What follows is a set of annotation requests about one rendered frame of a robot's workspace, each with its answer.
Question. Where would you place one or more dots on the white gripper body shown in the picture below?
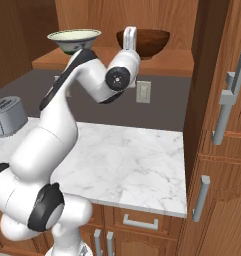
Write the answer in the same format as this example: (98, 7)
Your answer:
(130, 38)

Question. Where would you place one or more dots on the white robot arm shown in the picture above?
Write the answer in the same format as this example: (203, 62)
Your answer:
(55, 140)

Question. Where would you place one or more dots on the tall wooden cabinet door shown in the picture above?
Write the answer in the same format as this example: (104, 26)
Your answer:
(240, 110)
(225, 226)

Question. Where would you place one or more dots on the wooden base cabinet door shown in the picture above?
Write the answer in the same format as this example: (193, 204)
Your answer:
(142, 245)
(87, 236)

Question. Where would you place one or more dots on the brown wooden bowl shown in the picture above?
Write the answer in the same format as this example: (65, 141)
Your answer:
(153, 41)

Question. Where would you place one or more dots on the white and green bowl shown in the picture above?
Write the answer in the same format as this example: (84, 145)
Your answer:
(73, 40)

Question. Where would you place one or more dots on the silver toaster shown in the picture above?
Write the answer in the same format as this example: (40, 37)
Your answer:
(7, 115)

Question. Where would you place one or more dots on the wooden drawer front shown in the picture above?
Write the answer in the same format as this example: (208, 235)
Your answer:
(140, 213)

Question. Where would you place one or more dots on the wooden wall cabinet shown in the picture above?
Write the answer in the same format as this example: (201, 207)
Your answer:
(165, 20)

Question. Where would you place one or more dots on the white wall outlet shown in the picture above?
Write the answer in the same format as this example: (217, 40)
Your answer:
(143, 92)

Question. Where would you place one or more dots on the wooden wall cabinet door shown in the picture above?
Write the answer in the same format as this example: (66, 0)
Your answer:
(22, 36)
(205, 73)

